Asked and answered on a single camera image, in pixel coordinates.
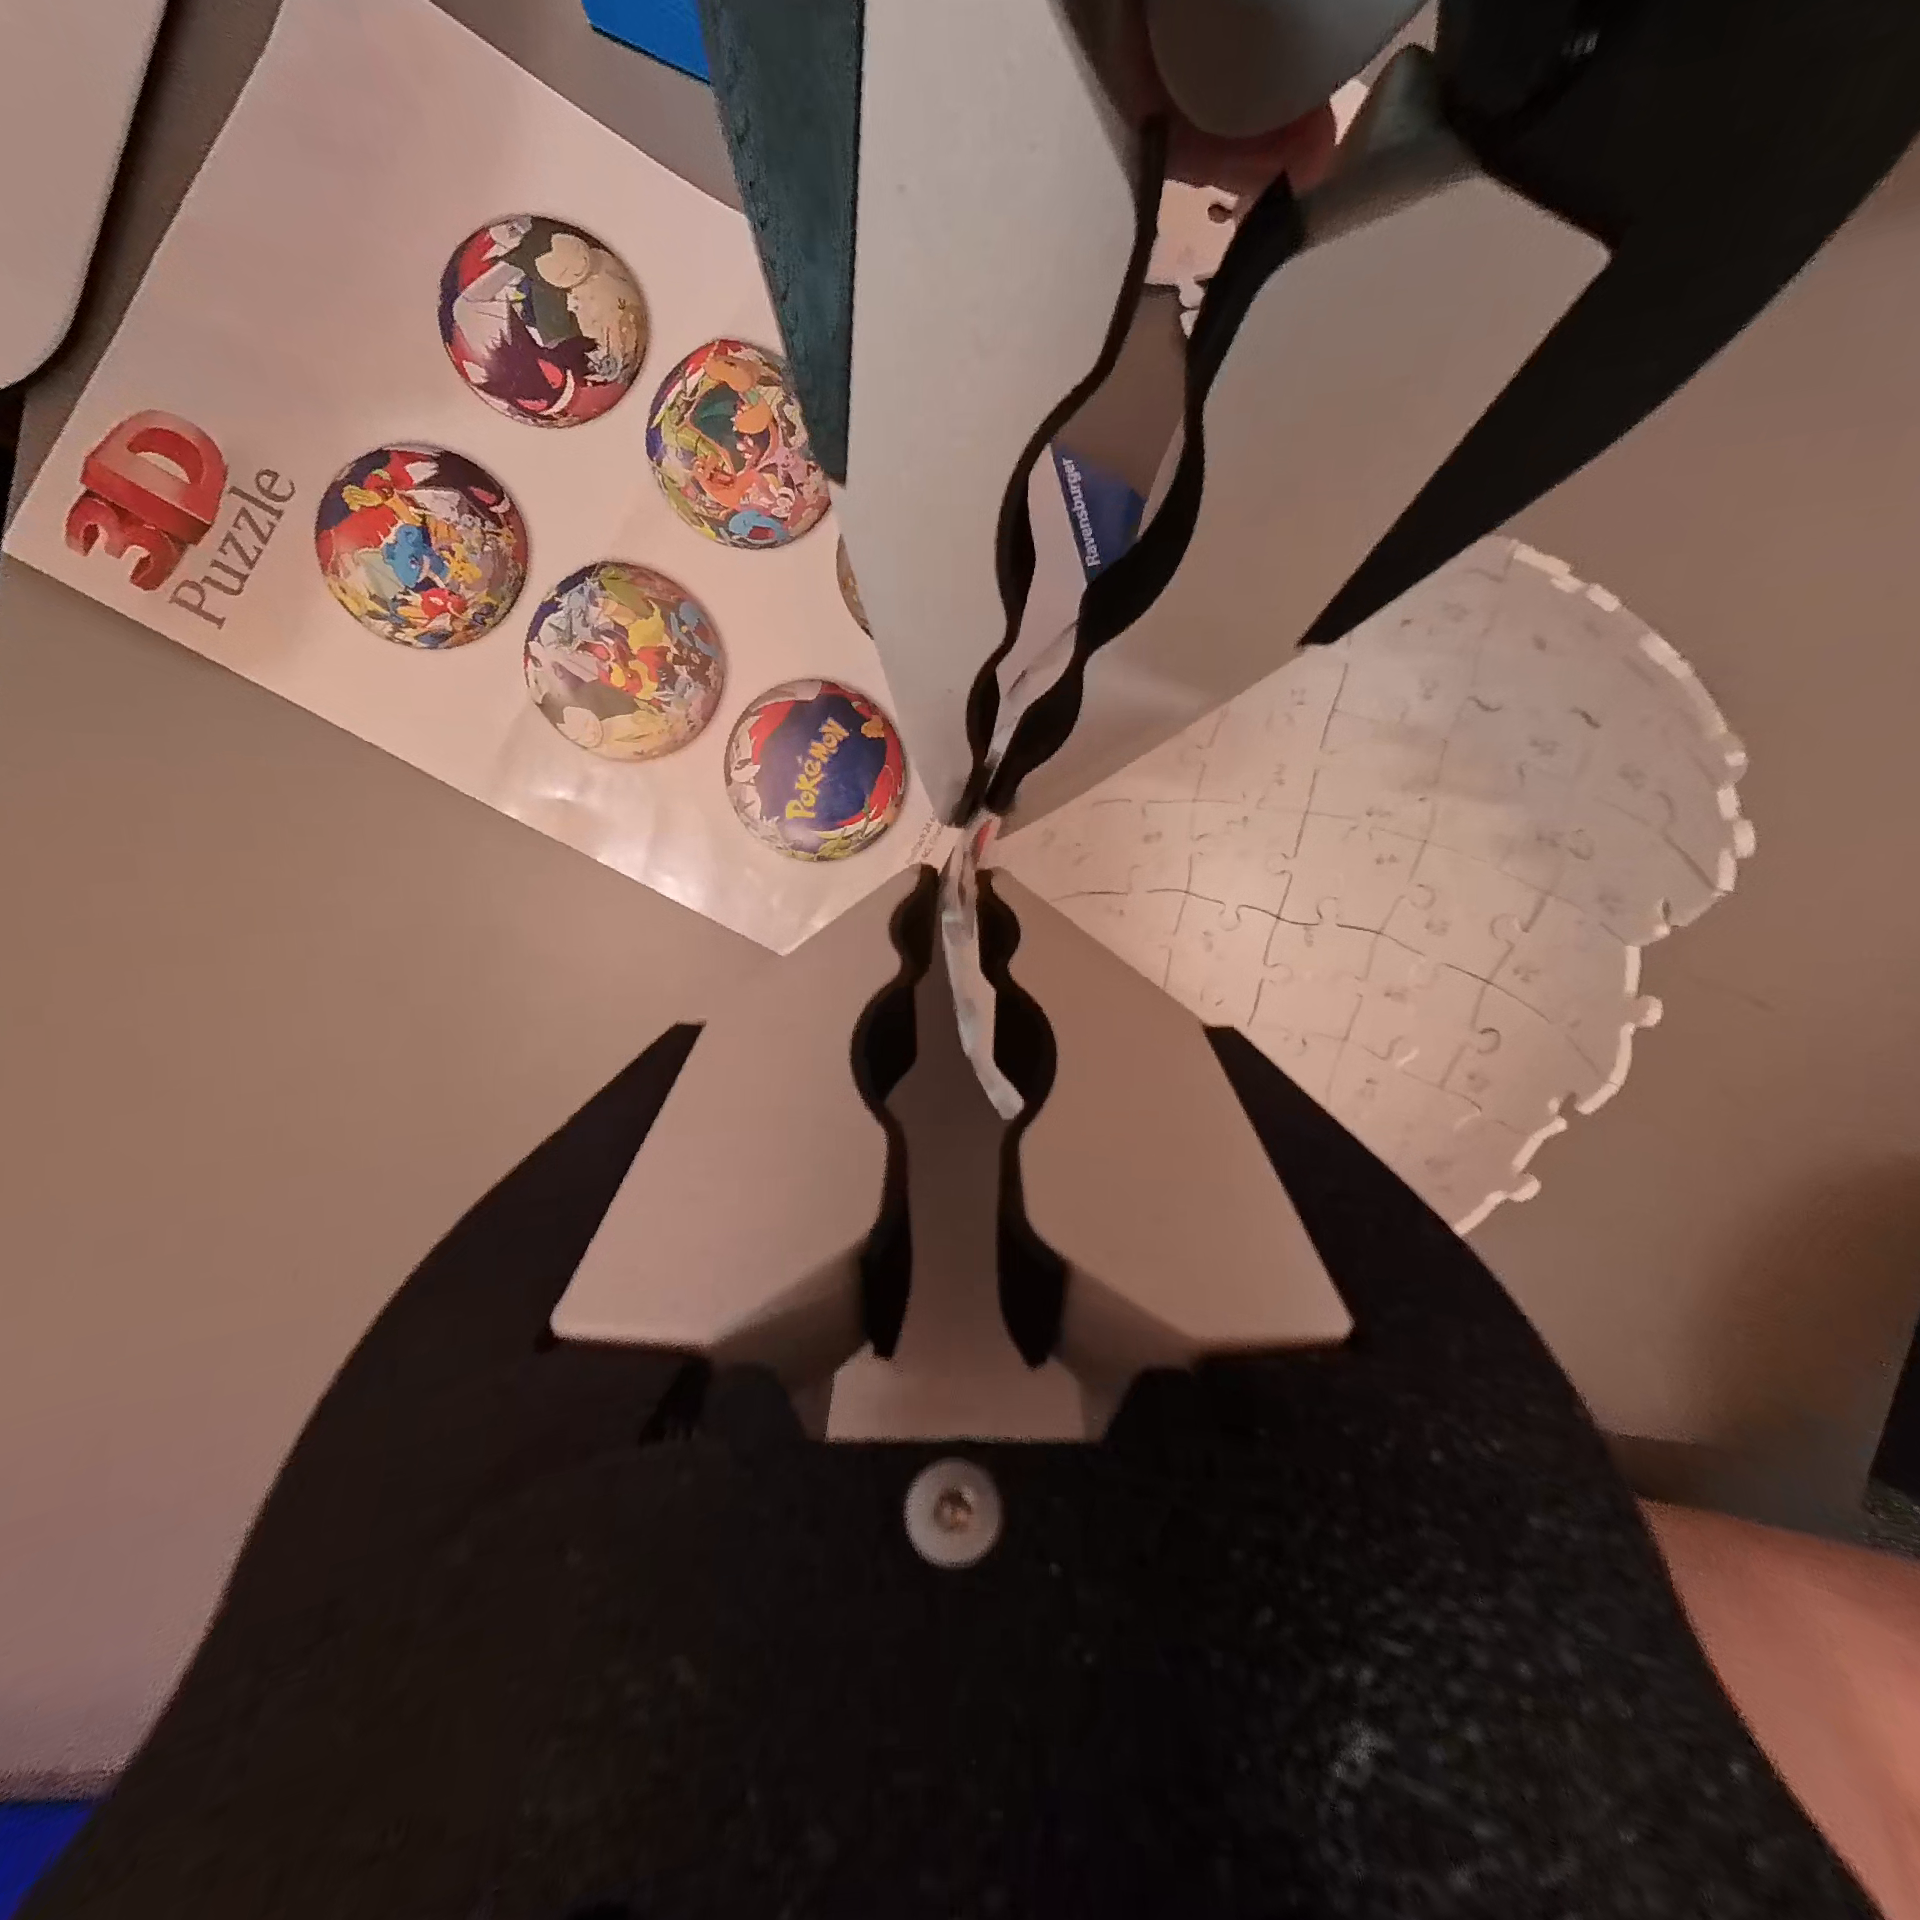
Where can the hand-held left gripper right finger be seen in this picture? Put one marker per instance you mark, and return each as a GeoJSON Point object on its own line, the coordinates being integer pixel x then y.
{"type": "Point", "coordinates": [1184, 1201]}

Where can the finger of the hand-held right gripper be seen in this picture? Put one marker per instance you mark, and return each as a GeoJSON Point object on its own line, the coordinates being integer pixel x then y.
{"type": "Point", "coordinates": [973, 270]}
{"type": "Point", "coordinates": [1348, 390]}

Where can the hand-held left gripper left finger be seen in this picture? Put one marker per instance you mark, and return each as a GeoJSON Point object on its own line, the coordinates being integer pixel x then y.
{"type": "Point", "coordinates": [720, 1184]}

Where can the white puzzle piece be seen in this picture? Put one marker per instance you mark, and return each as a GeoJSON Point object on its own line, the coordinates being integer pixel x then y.
{"type": "Point", "coordinates": [982, 1036]}

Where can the person's left forearm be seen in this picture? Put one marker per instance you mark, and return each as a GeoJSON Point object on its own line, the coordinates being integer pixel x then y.
{"type": "Point", "coordinates": [1828, 1680]}

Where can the beige desk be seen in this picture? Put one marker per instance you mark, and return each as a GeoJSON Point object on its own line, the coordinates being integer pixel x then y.
{"type": "Point", "coordinates": [224, 1049]}

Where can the person's right hand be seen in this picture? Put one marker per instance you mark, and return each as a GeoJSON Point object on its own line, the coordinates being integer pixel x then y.
{"type": "Point", "coordinates": [1253, 153]}

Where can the blue object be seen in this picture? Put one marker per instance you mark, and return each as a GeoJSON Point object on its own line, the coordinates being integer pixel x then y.
{"type": "Point", "coordinates": [651, 31]}
{"type": "Point", "coordinates": [37, 1869]}

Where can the white curved puzzle shell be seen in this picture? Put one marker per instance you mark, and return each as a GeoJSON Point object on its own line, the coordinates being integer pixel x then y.
{"type": "Point", "coordinates": [1424, 840]}

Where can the printed puzzle leaflet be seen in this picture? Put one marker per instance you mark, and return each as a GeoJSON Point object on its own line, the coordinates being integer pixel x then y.
{"type": "Point", "coordinates": [299, 225]}

